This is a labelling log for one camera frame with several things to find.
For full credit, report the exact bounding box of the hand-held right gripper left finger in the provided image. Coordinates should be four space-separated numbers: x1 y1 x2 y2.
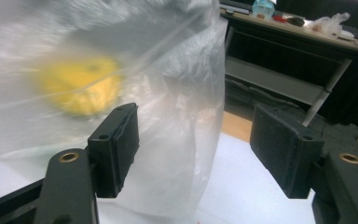
87 102 140 199

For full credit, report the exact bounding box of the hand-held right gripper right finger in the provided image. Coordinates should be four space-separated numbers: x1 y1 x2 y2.
249 104 324 200

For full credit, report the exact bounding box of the clear smiley face plastic bag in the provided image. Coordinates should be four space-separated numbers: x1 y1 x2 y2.
0 0 229 220

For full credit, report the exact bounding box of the white-framed wooden desk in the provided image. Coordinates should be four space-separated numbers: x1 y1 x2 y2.
218 7 358 128

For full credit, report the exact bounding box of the dark computer mouse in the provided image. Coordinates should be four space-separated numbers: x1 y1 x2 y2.
287 17 306 28

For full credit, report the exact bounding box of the crumpled white plastic bag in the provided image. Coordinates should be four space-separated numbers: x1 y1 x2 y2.
309 12 351 36

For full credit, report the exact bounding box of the teal translucent bottle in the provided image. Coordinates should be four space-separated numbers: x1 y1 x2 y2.
251 0 276 19

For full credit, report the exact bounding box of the grey keyboard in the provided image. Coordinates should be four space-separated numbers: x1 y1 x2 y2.
219 0 252 15

